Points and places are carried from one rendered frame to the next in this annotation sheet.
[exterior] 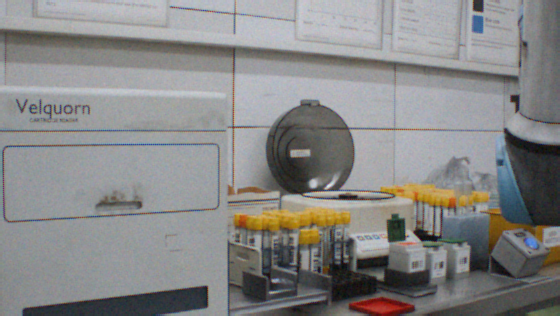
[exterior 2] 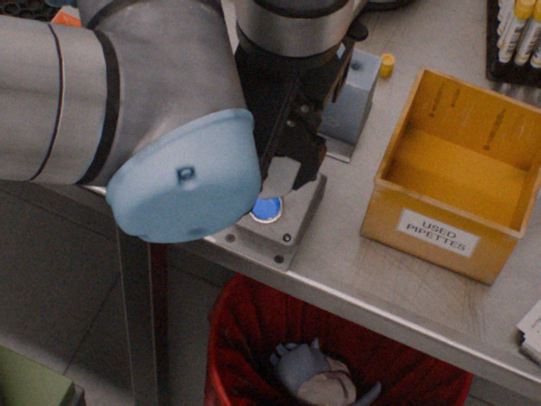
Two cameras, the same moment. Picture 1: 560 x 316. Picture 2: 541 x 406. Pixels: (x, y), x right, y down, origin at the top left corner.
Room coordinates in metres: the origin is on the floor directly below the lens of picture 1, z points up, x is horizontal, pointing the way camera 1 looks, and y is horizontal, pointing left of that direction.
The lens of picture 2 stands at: (0.87, -0.81, 1.76)
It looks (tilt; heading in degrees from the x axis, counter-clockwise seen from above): 60 degrees down; 52
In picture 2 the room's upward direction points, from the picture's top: 9 degrees clockwise
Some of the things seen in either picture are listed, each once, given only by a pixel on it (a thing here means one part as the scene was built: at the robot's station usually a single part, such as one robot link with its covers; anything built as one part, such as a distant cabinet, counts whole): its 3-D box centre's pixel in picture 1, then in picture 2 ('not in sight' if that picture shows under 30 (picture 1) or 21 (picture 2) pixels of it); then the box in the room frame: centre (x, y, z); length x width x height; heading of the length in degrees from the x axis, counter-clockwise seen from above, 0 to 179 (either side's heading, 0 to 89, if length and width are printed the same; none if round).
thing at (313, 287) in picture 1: (255, 292); not in sight; (0.87, 0.03, 0.92); 0.21 x 0.07 x 0.05; 126
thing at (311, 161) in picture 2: not in sight; (292, 148); (1.14, -0.48, 1.08); 0.05 x 0.02 x 0.09; 126
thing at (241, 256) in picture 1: (292, 260); not in sight; (1.15, -0.02, 0.91); 0.20 x 0.10 x 0.07; 126
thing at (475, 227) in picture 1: (465, 241); (317, 87); (1.25, -0.35, 0.92); 0.10 x 0.07 x 0.10; 129
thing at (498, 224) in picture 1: (523, 235); (457, 177); (1.32, -0.49, 0.93); 0.13 x 0.13 x 0.10; 38
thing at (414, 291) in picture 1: (406, 279); not in sight; (1.07, -0.21, 0.89); 0.09 x 0.05 x 0.04; 34
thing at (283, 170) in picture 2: not in sight; (291, 156); (1.15, -0.46, 1.04); 0.06 x 0.03 x 0.09; 36
